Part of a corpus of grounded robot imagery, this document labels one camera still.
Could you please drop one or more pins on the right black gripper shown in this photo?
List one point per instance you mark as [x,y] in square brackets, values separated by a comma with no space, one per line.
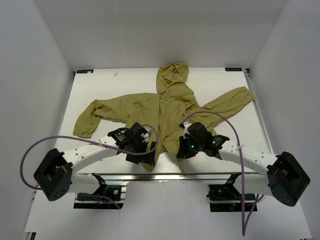
[183,153]

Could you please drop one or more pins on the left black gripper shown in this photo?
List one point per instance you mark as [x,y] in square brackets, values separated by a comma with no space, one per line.
[149,158]

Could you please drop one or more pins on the olive green hooded jacket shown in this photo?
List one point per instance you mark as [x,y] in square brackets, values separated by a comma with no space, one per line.
[162,103]

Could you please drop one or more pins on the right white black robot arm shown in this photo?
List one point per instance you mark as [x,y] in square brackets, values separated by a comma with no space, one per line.
[276,175]

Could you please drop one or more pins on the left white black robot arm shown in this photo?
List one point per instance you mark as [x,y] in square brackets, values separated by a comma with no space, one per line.
[59,172]

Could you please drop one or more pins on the right blue table label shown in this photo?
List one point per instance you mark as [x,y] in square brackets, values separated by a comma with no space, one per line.
[233,69]

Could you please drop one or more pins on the blue table label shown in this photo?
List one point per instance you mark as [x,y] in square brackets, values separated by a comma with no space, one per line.
[233,69]
[84,71]

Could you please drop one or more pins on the left blue table label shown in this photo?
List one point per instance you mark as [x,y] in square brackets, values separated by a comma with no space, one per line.
[84,71]

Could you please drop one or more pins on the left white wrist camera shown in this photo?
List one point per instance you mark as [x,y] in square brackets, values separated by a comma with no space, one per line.
[146,132]

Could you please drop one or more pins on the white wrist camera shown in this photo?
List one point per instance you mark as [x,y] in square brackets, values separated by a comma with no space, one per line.
[185,126]
[146,132]

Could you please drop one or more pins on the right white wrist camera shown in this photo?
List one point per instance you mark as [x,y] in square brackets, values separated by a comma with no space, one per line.
[185,126]

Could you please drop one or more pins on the aluminium table front rail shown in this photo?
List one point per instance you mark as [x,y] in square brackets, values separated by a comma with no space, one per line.
[164,177]

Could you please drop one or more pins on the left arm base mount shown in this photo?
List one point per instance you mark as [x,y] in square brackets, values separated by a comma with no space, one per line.
[92,192]

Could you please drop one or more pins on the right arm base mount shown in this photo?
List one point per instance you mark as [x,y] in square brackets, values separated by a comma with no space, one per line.
[224,197]

